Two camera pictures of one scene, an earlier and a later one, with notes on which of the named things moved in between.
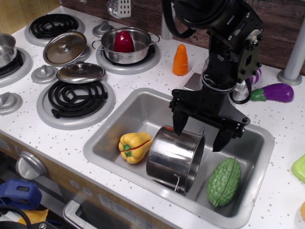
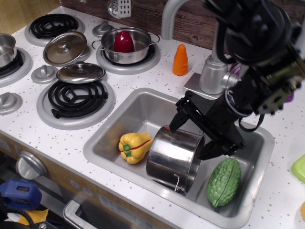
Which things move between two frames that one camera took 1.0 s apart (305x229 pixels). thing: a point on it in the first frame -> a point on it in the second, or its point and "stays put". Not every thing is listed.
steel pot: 175,160 stays put
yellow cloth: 34,216 stays put
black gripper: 211,104 -> 218,116
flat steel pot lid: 64,47 stays put
